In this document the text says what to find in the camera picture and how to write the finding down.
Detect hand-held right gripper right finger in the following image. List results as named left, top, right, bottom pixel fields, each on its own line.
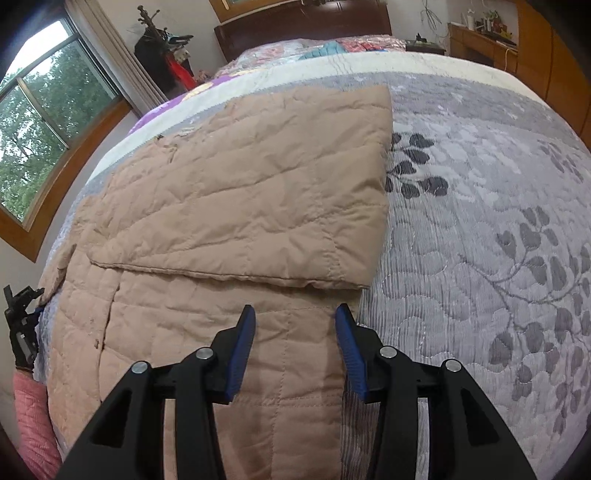
left=335, top=303, right=539, bottom=480

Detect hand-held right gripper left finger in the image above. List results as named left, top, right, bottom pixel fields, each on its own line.
left=58, top=305, right=256, bottom=480

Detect beige quilted jacket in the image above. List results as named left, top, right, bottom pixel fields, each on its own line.
left=38, top=84, right=393, bottom=480

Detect person's left forearm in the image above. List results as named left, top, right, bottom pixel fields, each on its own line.
left=11, top=368, right=64, bottom=479

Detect coat rack with dark clothes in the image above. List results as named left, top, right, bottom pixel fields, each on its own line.
left=133, top=4, right=198, bottom=94

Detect person's left hand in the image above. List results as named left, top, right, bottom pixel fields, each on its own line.
left=12, top=320, right=40, bottom=372

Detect grey leaf-patterned bed quilt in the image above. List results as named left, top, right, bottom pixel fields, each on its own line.
left=33, top=50, right=591, bottom=480

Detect large wooden-framed window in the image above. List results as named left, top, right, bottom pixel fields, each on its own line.
left=0, top=17, right=139, bottom=265

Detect beige curtain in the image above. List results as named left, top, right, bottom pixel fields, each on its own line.
left=64, top=0, right=168, bottom=119

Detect purple floral bed sheet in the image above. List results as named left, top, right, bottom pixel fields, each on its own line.
left=126, top=68, right=262, bottom=136

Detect red garment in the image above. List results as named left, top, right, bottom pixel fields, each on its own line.
left=168, top=56, right=198, bottom=92

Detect patchwork pillows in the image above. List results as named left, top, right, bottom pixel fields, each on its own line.
left=213, top=37, right=408, bottom=78

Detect dark nightstand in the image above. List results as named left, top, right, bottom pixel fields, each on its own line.
left=405, top=33, right=447, bottom=57

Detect wooden desk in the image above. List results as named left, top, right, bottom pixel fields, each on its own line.
left=447, top=22, right=521, bottom=77

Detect dark wooden headboard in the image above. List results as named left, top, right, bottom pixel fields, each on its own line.
left=213, top=3, right=393, bottom=64

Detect wooden wardrobe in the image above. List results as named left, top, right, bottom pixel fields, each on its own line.
left=514, top=0, right=591, bottom=149

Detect white cable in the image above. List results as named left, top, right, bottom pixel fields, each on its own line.
left=502, top=45, right=521, bottom=75

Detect hanging wall cable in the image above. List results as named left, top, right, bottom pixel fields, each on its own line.
left=419, top=0, right=450, bottom=42

